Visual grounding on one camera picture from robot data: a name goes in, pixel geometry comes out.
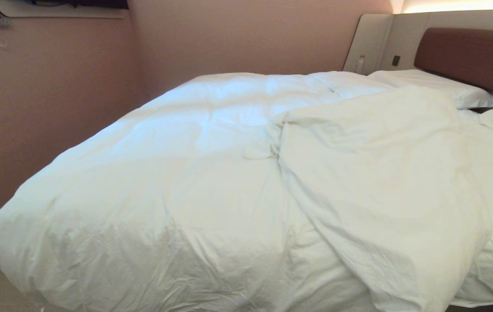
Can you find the white duvet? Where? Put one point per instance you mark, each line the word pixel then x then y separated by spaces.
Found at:
pixel 211 182

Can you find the clear plastic water bottle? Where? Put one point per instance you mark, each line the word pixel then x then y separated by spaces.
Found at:
pixel 360 65

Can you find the brown padded headboard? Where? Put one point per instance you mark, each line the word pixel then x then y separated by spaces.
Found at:
pixel 467 54

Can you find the dark wall switch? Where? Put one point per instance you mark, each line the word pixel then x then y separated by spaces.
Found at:
pixel 396 60

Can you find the beige headboard wall panel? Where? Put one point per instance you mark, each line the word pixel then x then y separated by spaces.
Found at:
pixel 385 41

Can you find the window frame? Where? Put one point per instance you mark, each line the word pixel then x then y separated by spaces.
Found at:
pixel 55 8

